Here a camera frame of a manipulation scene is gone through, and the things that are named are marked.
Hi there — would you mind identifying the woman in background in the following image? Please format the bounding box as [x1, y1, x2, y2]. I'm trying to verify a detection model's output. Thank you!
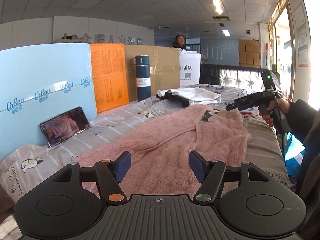
[171, 34, 186, 50]

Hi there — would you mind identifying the brown cardboard box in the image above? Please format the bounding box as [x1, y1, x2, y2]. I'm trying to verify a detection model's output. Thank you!
[124, 45, 180, 101]

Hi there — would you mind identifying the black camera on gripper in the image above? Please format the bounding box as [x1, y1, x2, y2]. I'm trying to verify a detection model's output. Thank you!
[260, 70, 281, 92]

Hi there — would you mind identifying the dark blue vacuum bottle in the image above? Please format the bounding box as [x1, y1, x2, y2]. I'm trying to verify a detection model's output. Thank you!
[133, 55, 151, 101]

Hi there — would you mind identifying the black tufted headboard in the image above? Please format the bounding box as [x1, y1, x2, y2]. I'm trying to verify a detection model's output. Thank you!
[199, 64, 268, 92]

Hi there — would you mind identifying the smartphone playing video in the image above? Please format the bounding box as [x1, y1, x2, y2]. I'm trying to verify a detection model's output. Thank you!
[40, 107, 90, 147]

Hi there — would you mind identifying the person's right hand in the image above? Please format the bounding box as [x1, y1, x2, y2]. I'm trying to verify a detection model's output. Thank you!
[258, 98, 290, 128]

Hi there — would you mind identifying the white shopping bag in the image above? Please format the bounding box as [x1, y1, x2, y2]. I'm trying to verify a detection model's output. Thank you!
[178, 49, 201, 88]

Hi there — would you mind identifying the white folded garment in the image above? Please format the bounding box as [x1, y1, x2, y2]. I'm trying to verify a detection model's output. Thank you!
[156, 87, 221, 105]

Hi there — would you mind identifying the pink knitted sweater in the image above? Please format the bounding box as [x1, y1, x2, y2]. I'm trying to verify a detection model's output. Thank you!
[77, 105, 251, 196]

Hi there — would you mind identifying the person's right forearm dark sleeve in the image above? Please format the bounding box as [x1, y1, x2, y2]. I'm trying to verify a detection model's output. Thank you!
[286, 99, 320, 199]

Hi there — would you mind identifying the orange cardboard box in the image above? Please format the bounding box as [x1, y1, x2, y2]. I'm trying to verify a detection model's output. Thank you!
[90, 43, 129, 113]

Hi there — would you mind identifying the stacked cardboard boxes background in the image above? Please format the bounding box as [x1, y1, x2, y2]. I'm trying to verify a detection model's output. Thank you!
[238, 39, 261, 68]

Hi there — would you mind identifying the black garment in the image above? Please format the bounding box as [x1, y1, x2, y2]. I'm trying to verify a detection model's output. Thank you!
[156, 90, 191, 108]

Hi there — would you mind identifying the light blue Cobou box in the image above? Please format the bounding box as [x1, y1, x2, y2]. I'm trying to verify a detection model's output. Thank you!
[1, 43, 97, 159]

